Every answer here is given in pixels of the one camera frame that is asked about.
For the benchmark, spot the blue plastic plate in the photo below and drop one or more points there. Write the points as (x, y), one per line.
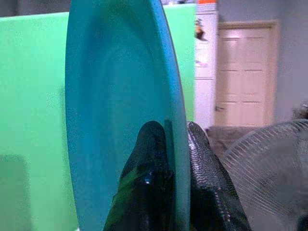
(120, 96)

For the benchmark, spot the cream panelled door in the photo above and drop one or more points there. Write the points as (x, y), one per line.
(244, 72)

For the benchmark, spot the white refrigerator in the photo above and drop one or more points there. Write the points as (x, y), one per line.
(205, 60)

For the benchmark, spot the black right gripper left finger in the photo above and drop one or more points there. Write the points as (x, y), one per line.
(144, 163)

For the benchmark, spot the green panel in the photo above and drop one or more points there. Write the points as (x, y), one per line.
(31, 96)

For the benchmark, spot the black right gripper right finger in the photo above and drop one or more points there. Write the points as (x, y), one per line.
(207, 173)

